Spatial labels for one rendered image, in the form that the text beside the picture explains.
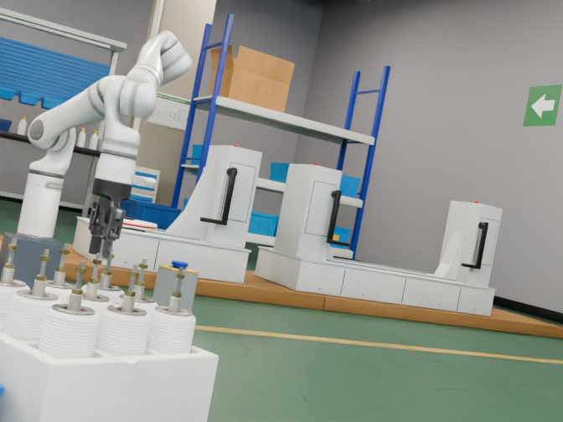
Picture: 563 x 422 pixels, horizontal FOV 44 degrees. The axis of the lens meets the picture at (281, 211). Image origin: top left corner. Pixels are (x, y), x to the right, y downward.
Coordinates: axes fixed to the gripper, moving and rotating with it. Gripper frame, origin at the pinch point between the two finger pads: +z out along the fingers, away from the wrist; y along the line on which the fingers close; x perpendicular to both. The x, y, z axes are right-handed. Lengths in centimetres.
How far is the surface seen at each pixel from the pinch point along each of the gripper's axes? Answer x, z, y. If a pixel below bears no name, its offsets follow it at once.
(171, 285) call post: 22.6, 7.2, -12.4
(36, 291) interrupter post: -12.0, 8.7, 4.8
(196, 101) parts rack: 238, -104, -502
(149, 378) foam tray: 7.7, 20.2, 18.5
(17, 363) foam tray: -15.6, 19.4, 15.7
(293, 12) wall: 502, -319, -802
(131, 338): 3.6, 13.5, 16.3
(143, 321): 5.4, 10.3, 16.0
